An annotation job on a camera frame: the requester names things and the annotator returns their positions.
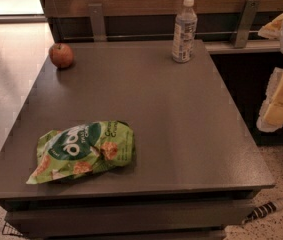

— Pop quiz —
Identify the grey drawer cabinet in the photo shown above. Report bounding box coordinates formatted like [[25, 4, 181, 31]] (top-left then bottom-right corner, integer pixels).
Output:
[[0, 190, 254, 240]]

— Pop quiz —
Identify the left metal bracket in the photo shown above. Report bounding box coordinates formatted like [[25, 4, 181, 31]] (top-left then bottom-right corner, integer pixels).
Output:
[[88, 3, 107, 42]]

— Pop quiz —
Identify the green rice chip bag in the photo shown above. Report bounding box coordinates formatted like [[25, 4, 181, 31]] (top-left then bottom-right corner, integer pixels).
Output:
[[27, 121, 134, 184]]

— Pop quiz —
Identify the right metal bracket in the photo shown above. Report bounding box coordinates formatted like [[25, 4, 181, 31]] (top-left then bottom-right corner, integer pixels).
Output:
[[231, 0, 260, 48]]

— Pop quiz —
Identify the striped cable on floor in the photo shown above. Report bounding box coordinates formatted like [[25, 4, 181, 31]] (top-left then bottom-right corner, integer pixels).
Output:
[[241, 197, 283, 225]]

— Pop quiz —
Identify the red apple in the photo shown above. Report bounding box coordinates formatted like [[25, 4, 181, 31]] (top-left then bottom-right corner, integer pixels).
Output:
[[49, 43, 74, 69]]

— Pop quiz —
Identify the clear plastic water bottle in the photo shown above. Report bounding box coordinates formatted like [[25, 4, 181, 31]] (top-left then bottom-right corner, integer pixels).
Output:
[[172, 0, 198, 63]]

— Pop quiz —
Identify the metal bracket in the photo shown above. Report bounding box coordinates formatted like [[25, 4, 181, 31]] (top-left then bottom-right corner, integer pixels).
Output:
[[88, 3, 107, 42], [231, 0, 260, 48]]

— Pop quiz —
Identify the wire rack corner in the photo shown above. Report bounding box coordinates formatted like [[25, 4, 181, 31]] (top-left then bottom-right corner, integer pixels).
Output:
[[1, 222, 22, 237]]

